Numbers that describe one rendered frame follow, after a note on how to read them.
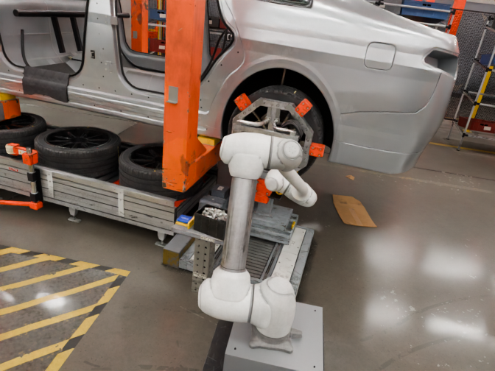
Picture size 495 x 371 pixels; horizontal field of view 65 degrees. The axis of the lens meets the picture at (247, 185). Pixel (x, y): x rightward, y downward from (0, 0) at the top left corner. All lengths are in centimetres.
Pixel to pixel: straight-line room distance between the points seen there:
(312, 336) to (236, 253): 52
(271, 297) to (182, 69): 136
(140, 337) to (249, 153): 124
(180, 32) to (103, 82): 116
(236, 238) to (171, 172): 108
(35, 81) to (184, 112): 164
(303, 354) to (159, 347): 83
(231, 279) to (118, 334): 94
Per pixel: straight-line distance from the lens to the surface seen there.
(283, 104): 253
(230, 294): 157
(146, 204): 281
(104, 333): 233
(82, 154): 323
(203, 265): 238
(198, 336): 228
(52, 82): 357
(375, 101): 262
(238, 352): 168
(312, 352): 176
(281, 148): 146
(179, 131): 239
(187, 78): 230
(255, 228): 291
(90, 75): 334
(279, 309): 158
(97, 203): 305
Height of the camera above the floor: 166
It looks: 25 degrees down
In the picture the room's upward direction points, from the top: 7 degrees clockwise
